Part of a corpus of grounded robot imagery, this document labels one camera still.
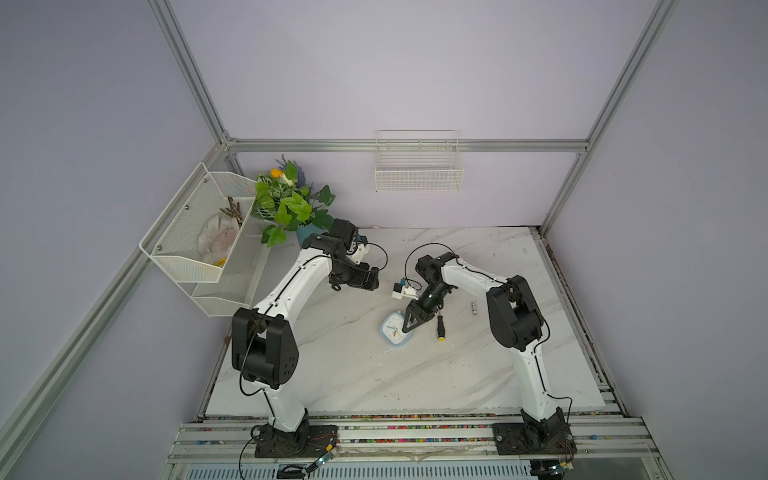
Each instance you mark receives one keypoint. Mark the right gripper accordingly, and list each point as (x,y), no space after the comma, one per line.
(416,309)

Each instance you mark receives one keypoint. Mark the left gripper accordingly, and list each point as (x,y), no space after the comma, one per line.
(361,278)

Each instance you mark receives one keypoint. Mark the black yellow screwdriver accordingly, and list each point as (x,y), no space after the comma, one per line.
(441,330)

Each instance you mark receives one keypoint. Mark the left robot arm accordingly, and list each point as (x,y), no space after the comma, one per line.
(263,347)

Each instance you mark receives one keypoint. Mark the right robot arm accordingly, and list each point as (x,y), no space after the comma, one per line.
(514,316)

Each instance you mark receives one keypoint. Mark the teal vase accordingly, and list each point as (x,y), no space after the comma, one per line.
(307,231)

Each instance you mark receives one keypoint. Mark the artificial green plant bouquet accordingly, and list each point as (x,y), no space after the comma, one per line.
(286,200)

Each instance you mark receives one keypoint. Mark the brown twigs in shelf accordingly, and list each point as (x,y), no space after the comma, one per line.
(233,211)

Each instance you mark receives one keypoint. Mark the white two-tier mesh shelf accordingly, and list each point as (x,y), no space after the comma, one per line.
(171,244)

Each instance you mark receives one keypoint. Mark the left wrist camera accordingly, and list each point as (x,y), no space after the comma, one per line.
(361,249)

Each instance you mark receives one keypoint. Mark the white wire wall basket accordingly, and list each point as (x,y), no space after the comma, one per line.
(420,161)

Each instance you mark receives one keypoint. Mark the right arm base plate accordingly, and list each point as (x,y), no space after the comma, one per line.
(526,439)

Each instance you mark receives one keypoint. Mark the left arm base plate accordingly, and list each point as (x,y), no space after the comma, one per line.
(309,441)

